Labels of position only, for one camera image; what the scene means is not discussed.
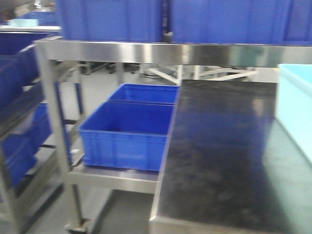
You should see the far blue crate lower shelf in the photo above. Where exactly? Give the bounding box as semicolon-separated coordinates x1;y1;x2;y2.
107;83;180;105

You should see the blue crate shelf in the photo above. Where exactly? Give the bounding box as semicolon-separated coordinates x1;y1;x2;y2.
107;83;180;105
78;101;174;172

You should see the near blue crate lower shelf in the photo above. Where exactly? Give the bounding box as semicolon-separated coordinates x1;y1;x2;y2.
78;101;174;172

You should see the upper middle blue crate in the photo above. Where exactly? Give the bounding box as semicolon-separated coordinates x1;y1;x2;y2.
169;0;291;44

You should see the blue crate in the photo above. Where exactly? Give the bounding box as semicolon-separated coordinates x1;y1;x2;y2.
55;0;163;42
169;0;291;44
283;0;312;45

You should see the upper left blue crate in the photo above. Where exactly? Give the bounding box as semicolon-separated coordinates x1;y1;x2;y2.
55;0;163;42

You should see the light blue plastic tub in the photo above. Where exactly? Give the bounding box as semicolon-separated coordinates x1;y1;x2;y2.
275;64;312;161

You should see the steel rack with blue crates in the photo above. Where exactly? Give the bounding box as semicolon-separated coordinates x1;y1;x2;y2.
0;32;57;234

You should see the upper right blue crate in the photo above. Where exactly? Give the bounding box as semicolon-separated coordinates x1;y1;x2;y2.
283;0;312;45

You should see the white metal frame background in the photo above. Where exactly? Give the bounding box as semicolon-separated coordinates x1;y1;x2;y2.
139;64;257;85

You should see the stainless steel shelf frame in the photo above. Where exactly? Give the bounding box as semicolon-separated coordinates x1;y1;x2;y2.
36;37;312;234

